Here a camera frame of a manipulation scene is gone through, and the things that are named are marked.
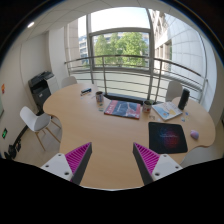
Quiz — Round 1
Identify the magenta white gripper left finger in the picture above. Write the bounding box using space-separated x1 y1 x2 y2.
42 142 92 185

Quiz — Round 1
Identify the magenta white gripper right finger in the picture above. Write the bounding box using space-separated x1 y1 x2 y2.
133 143 182 185

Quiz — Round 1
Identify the lilac computer mouse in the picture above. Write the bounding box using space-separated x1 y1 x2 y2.
190 130 199 140

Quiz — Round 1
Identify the black mouse pad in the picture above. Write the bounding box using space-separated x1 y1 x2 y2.
148 122 188 154

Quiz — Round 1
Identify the white chair near right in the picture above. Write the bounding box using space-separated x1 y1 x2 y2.
181 144 224 167

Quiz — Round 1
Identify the white chair left foreground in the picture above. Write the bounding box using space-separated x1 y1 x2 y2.
20 106 59 148

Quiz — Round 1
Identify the light blue open booklet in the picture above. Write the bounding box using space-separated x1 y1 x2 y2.
152 102 182 121

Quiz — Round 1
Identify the patterned mug right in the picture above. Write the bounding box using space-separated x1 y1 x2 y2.
142 100 152 113

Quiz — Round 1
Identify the red blue magazine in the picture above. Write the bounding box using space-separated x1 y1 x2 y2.
104 100 141 119

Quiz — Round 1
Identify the small sticker near magazine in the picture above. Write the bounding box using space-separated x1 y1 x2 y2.
98 106 104 112

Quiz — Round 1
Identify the black cylindrical speaker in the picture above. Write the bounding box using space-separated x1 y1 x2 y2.
178 88 190 110

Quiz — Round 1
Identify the dark patterned mug left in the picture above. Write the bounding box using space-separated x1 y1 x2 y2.
95 91 103 102

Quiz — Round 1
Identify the small black device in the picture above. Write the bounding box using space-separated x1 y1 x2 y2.
81 88 92 94

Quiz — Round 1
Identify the white chair far left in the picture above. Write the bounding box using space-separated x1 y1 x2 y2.
61 76 77 88

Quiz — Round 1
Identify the black office printer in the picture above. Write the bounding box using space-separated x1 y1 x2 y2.
28 71 59 112

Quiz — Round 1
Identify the metal window railing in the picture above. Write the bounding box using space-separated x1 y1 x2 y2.
65 55 206 102

